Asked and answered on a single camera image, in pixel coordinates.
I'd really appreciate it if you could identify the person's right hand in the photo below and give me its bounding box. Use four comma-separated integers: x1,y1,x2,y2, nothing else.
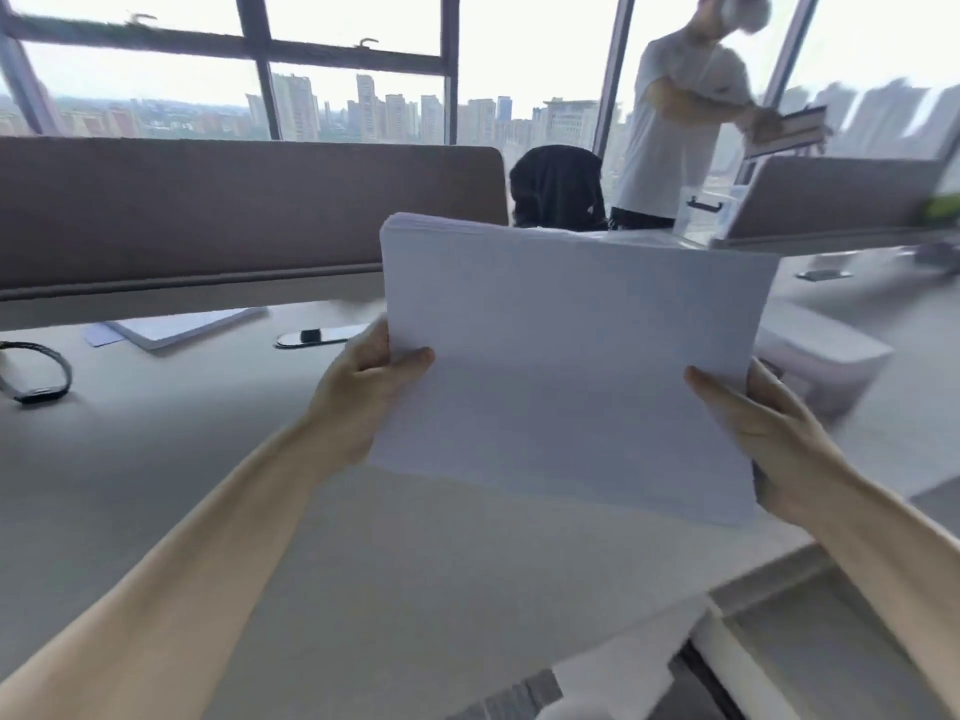
684,357,852,527

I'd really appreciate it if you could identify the white booklet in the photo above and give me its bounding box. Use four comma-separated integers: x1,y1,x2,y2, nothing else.
103,307,270,352

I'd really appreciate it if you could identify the stack of books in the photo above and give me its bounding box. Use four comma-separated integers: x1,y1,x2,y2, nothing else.
744,106,829,160

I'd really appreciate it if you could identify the white paper stack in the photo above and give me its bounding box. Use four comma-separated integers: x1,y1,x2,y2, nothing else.
365,211,782,528

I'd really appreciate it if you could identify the brown fabric desk divider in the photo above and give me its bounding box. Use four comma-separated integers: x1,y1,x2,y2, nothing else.
0,136,510,302

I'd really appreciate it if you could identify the black office chair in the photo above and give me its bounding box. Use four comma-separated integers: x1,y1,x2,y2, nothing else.
508,145,609,232

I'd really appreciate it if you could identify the white box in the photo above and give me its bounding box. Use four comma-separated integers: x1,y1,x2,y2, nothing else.
753,301,895,422

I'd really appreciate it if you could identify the person's left hand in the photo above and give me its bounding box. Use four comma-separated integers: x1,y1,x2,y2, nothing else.
303,316,436,469

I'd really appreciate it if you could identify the person's right forearm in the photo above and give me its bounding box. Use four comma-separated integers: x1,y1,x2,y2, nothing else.
802,460,960,720

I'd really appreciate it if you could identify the person's left forearm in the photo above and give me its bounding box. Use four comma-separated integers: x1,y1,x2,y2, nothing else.
0,421,354,720

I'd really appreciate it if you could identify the dark window frame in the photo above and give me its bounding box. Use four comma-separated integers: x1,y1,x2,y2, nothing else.
0,0,460,146

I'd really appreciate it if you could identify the black wristband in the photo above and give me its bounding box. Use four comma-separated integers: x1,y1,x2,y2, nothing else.
0,340,74,407

